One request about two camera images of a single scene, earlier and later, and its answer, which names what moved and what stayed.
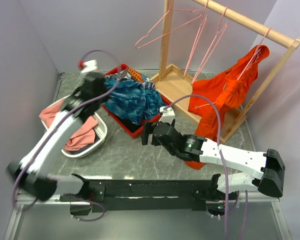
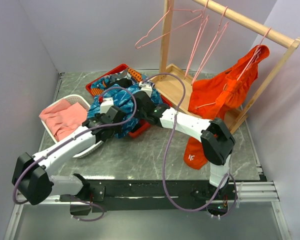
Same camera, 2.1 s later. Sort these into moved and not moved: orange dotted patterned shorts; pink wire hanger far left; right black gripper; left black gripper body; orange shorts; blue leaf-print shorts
Moved: left black gripper body; blue leaf-print shorts; right black gripper
Not moved: pink wire hanger far left; orange dotted patterned shorts; orange shorts
